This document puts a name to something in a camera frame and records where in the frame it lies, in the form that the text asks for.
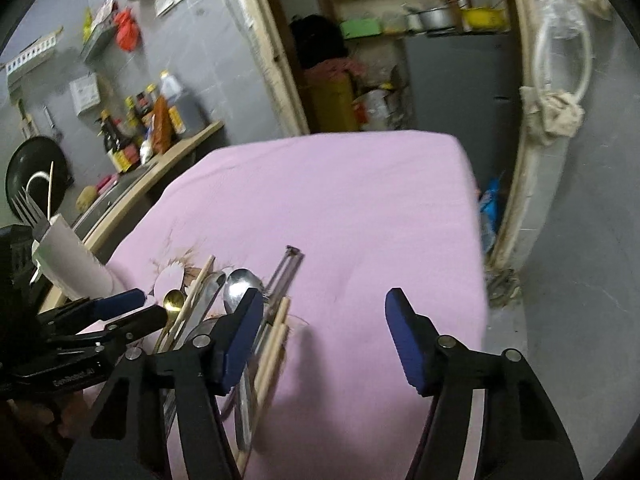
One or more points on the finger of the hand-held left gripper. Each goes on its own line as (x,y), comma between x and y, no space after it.
(135,327)
(117,302)

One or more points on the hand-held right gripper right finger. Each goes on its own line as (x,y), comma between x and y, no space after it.
(404,345)

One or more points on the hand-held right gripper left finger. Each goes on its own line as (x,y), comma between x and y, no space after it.
(244,342)

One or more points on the large silver spoon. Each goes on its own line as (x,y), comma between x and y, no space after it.
(240,287)

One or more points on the white utensil holder cup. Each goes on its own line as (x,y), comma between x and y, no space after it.
(70,260)

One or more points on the wooden chopstick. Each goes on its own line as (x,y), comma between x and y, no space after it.
(270,360)
(281,317)
(197,285)
(50,190)

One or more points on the gold spoon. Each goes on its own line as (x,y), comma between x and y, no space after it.
(173,301)

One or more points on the metal peeler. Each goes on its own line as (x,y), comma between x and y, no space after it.
(286,267)

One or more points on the silver fork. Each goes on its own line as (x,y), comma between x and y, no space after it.
(31,210)

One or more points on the wooden kitchen counter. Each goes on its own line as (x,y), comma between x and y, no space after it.
(165,157)

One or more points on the dark soy sauce bottle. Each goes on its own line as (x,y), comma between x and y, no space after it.
(112,142)

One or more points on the blue plastic bag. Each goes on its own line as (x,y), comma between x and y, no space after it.
(491,210)

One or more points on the pink flower-print tablecloth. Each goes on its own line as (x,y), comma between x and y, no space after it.
(325,200)

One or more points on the black wok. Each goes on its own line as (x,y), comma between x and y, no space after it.
(30,160)

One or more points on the brown seasoning packet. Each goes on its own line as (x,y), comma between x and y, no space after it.
(161,127)

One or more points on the large oil bottle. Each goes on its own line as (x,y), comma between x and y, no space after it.
(182,105)

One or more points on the white electrical box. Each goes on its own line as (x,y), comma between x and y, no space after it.
(84,94)

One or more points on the yellow cylinder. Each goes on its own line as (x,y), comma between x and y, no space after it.
(332,105)

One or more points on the grey cabinet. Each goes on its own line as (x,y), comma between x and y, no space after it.
(455,80)

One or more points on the red plastic bag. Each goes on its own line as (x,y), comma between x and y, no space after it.
(126,30)

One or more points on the knotted white rag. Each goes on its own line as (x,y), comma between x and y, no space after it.
(552,112)

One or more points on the black bag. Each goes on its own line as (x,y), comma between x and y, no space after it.
(316,42)

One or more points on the green box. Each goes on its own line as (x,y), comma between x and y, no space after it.
(361,28)

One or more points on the metal pot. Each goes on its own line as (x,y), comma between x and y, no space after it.
(434,20)

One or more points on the yellow basin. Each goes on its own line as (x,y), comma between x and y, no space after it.
(482,19)

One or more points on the white perforated bracket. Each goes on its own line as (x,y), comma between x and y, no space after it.
(32,52)

